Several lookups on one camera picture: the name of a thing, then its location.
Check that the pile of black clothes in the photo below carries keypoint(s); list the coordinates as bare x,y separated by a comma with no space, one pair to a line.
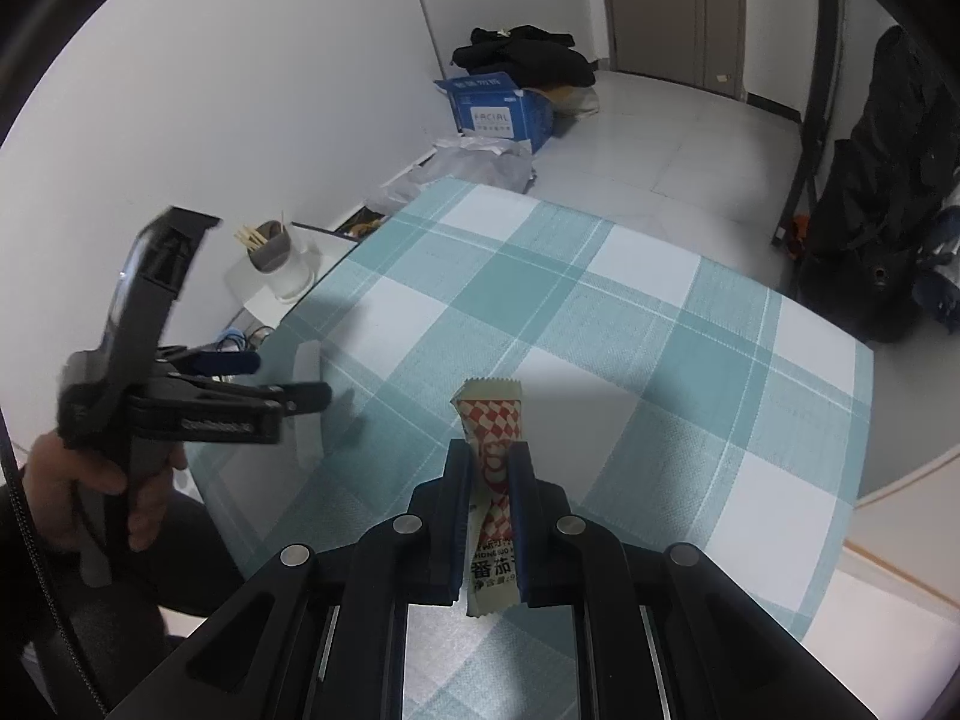
525,52

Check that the person's leg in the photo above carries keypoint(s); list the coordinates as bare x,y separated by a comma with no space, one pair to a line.
180,562

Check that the silver folding umbrella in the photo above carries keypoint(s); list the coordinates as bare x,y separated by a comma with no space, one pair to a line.
941,262

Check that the blue cardboard box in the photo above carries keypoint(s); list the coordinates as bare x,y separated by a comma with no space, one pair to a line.
495,109

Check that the clear plastic bags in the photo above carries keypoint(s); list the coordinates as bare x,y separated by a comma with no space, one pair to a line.
472,161

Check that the person's left hand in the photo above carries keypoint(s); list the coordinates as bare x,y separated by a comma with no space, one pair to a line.
60,480

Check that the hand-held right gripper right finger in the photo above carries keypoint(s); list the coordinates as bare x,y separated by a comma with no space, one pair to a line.
523,525

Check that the black metal coat rack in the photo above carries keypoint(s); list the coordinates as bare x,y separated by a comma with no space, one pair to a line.
814,90

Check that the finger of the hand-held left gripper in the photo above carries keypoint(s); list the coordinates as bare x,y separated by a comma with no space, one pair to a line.
300,396
225,364

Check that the red checked sauce packet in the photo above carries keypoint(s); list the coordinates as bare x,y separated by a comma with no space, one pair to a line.
491,420

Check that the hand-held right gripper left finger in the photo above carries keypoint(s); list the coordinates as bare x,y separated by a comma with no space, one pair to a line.
457,517

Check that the grey toothpick holder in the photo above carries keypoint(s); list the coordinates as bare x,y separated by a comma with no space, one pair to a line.
270,244

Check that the beige bag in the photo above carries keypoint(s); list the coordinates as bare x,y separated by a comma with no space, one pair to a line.
574,101

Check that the black jacket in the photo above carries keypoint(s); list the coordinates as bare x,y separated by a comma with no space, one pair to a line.
877,202

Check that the grey door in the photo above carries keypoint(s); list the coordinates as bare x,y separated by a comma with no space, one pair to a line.
675,7

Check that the teal checked tablecloth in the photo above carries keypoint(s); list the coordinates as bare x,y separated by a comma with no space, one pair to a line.
600,360

